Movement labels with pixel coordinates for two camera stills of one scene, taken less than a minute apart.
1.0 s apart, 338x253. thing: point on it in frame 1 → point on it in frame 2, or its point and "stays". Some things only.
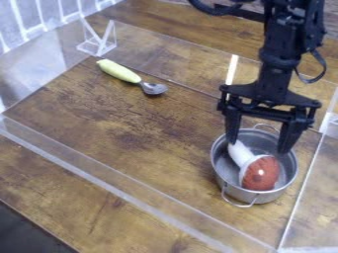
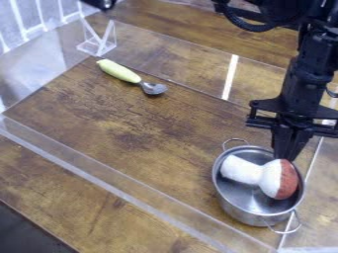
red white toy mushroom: (260, 170) stays
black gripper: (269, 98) → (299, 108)
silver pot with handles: (261, 138) → (245, 205)
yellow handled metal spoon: (120, 71) stays
